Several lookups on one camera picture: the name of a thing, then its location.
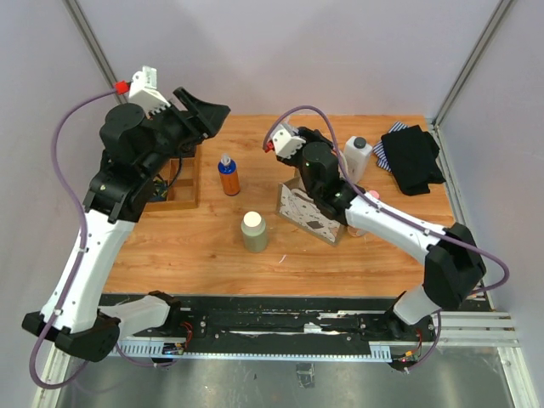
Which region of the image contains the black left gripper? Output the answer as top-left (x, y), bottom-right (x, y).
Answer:
top-left (142, 86), bottom-right (230, 178)

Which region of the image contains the white bottle grey cap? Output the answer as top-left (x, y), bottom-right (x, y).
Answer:
top-left (343, 136), bottom-right (372, 183)

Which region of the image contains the beige canvas bag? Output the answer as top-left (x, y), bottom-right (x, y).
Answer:
top-left (276, 170), bottom-right (366, 247)

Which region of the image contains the orange bottle blue pump collar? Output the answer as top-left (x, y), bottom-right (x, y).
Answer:
top-left (218, 153), bottom-right (241, 196)

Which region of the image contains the blue white striped cloth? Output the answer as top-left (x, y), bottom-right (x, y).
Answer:
top-left (372, 122), bottom-right (408, 173)

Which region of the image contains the wooden compartment tray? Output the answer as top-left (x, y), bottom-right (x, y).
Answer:
top-left (144, 147), bottom-right (201, 213)

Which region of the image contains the clear bottle pink cap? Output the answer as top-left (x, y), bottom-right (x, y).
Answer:
top-left (347, 190), bottom-right (381, 238)

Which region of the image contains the cream bottle beige cap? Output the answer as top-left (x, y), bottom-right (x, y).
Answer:
top-left (241, 211), bottom-right (268, 253)

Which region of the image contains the black garment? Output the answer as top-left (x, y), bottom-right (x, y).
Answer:
top-left (381, 125), bottom-right (445, 196)

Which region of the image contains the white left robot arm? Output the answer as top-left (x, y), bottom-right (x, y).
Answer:
top-left (22, 66), bottom-right (230, 362)

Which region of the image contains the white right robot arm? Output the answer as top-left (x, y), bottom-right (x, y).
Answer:
top-left (263, 122), bottom-right (486, 340)

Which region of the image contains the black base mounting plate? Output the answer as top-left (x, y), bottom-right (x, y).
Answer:
top-left (101, 295), bottom-right (439, 354)

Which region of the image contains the left aluminium frame post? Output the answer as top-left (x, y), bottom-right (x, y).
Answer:
top-left (61, 0), bottom-right (118, 88)

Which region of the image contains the aluminium frame post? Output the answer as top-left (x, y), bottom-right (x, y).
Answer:
top-left (61, 0), bottom-right (118, 88)
top-left (430, 0), bottom-right (517, 129)

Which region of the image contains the white slotted cable duct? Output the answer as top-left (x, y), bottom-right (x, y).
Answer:
top-left (119, 340), bottom-right (393, 363)

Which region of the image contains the right aluminium frame post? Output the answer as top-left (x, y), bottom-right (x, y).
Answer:
top-left (430, 0), bottom-right (517, 129)

